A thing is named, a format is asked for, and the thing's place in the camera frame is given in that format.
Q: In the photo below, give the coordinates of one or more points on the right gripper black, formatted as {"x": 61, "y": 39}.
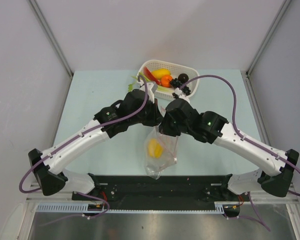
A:
{"x": 164, "y": 127}

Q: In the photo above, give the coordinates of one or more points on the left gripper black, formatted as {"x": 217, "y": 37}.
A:
{"x": 156, "y": 117}

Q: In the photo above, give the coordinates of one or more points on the clear zip top bag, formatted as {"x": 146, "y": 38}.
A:
{"x": 155, "y": 167}

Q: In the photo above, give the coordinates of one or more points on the yellow fake bell pepper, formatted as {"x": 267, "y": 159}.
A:
{"x": 154, "y": 149}

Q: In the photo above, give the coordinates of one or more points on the orange fake orange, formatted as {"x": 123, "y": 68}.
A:
{"x": 166, "y": 81}

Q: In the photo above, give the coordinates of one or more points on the fake black grape bunch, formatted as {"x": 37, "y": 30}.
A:
{"x": 180, "y": 86}

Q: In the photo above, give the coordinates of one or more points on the fake watermelon slice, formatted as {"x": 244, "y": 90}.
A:
{"x": 150, "y": 76}

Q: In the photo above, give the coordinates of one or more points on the yellow fake lemon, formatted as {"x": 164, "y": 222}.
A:
{"x": 159, "y": 73}

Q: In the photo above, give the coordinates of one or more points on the dark purple fake plum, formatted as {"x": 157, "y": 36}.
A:
{"x": 183, "y": 78}

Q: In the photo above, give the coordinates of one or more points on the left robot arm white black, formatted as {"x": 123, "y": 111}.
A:
{"x": 138, "y": 107}

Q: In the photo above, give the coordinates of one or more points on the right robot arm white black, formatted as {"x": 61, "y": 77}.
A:
{"x": 275, "y": 172}

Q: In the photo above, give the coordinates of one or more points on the white perforated plastic basket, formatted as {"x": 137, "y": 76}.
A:
{"x": 175, "y": 69}

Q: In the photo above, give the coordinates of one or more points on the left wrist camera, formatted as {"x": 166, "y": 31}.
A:
{"x": 149, "y": 88}

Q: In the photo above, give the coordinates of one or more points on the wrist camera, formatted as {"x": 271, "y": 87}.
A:
{"x": 149, "y": 88}
{"x": 179, "y": 94}

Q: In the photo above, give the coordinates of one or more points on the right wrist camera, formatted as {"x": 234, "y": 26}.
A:
{"x": 179, "y": 94}

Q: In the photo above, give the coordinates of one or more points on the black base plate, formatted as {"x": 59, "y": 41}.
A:
{"x": 168, "y": 193}

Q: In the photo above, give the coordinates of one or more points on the white slotted cable duct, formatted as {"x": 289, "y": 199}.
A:
{"x": 70, "y": 208}

